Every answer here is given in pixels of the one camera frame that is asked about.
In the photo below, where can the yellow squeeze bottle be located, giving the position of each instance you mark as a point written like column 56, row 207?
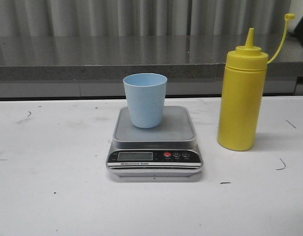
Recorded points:
column 242, row 90

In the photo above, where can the light blue plastic cup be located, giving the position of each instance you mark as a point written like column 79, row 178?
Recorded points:
column 145, row 94

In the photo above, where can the silver digital kitchen scale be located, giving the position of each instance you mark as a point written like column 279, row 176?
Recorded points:
column 167, row 150

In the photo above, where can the white container in background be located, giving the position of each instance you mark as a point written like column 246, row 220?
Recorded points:
column 296, row 7

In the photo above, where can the grey stone counter shelf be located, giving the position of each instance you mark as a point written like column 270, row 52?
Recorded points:
column 61, row 67

